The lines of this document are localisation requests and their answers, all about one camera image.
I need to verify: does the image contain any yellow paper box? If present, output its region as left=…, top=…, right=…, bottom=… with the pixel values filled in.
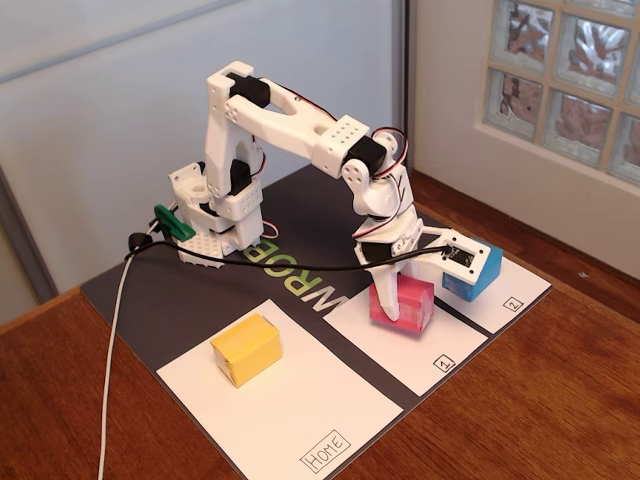
left=209, top=313, right=284, bottom=389

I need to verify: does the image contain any glass block window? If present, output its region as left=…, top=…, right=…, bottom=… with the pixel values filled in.
left=482, top=0, right=640, bottom=189

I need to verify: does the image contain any white sheet marked home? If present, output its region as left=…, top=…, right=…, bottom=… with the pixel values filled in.
left=155, top=298, right=405, bottom=480

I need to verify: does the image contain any white sheet marked one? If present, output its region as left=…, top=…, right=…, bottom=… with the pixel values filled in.
left=322, top=273, right=490, bottom=398

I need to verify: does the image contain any frosted glass sliding door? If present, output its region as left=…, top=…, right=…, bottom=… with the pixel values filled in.
left=0, top=0, right=401, bottom=311

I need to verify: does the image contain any blue paper box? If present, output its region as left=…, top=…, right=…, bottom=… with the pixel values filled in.
left=442, top=240, right=504, bottom=303

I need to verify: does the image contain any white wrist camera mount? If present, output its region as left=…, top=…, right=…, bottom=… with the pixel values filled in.
left=417, top=227, right=492, bottom=279

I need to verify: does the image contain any grey metal door frame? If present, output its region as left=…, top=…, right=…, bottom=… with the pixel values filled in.
left=388, top=0, right=417, bottom=182

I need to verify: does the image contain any green clamp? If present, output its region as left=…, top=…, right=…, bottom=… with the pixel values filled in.
left=152, top=203, right=196, bottom=240

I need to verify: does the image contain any black printed mat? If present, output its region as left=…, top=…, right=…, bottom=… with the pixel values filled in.
left=79, top=155, right=554, bottom=480

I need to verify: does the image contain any grey metal post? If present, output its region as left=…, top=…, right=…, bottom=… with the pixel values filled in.
left=0, top=164, right=59, bottom=304

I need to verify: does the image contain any red paper box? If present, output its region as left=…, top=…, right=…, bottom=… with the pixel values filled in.
left=368, top=273, right=436, bottom=334

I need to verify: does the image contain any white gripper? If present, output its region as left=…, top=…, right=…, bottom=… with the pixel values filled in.
left=352, top=209, right=445, bottom=323

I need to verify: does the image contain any red black white servo wire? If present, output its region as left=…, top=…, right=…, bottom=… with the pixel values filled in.
left=372, top=128, right=413, bottom=222

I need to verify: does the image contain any white sheet marked two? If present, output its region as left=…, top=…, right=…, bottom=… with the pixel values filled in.
left=393, top=228, right=553, bottom=335

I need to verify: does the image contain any black camera cable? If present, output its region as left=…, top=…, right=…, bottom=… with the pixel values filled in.
left=125, top=232, right=454, bottom=274

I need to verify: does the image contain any white cable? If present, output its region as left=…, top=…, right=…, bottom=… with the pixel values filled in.
left=97, top=249, right=135, bottom=480

